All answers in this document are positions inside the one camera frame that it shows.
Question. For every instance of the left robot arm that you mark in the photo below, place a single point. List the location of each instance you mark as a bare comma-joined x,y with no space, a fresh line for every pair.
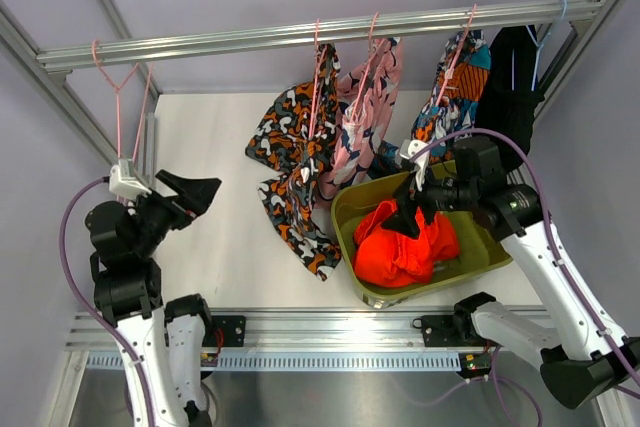
159,343

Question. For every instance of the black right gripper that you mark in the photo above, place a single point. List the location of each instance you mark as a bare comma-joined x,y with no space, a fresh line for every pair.
404,221

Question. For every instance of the pink hanger of floral shorts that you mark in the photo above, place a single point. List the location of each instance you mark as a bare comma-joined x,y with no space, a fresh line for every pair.
369,90

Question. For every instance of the light blue hanger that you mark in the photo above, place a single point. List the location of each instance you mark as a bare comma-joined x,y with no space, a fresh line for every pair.
540,43

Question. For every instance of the pink floral shorts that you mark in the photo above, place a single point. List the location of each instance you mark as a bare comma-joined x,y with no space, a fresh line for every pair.
354,152

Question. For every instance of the pink hanger of camouflage shorts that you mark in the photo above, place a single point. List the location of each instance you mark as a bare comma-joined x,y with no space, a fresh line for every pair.
320,56

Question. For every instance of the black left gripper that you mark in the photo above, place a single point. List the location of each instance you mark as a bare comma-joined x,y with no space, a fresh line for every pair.
194,196

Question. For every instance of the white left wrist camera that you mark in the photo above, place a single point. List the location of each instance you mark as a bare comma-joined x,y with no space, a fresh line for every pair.
124,182

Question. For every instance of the aluminium frame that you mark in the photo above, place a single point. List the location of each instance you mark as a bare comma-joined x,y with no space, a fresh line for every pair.
71,101

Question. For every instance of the grey orange camouflage shorts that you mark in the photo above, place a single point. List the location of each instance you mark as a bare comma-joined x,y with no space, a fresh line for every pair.
280,143

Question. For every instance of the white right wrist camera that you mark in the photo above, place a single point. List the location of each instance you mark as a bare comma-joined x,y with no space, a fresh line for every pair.
415,152

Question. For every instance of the bright orange shorts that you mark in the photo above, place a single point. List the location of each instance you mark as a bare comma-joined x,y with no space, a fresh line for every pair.
388,259

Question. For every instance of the olive green plastic basket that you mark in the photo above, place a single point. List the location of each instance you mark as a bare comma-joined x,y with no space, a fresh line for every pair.
480,254

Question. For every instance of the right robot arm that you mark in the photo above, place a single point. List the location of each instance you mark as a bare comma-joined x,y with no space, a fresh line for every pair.
586,352

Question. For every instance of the black mesh shorts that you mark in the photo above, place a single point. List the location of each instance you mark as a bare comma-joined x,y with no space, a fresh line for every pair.
510,95

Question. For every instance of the white slotted cable duct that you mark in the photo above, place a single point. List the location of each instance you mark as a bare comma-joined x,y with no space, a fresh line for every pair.
334,362

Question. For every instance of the blue orange patterned shorts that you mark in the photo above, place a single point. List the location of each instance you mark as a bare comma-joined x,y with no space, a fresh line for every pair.
460,79

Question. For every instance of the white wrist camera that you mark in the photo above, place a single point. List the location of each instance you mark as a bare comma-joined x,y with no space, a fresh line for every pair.
415,152
124,182

